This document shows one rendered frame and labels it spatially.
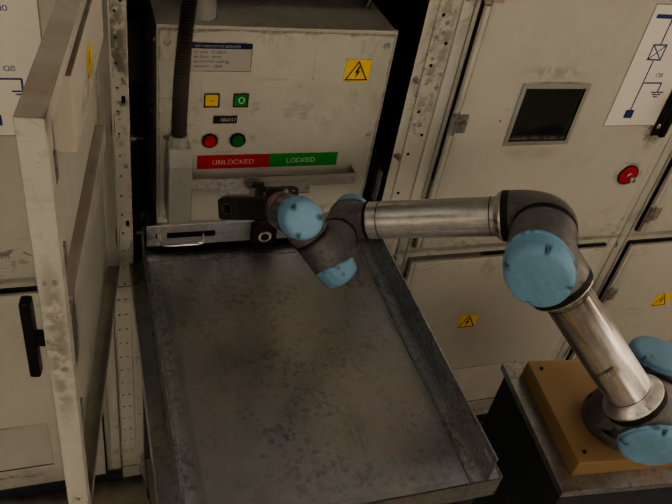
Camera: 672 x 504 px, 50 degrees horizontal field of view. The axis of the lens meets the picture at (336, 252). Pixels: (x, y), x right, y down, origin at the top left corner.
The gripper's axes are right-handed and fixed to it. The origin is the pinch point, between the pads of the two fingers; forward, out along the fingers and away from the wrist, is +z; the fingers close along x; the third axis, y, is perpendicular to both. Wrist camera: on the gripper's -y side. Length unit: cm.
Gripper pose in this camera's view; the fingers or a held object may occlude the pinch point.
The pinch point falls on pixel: (250, 199)
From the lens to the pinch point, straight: 162.3
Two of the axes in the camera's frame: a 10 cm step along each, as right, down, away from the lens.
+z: -3.2, -1.8, 9.3
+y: 9.5, -0.7, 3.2
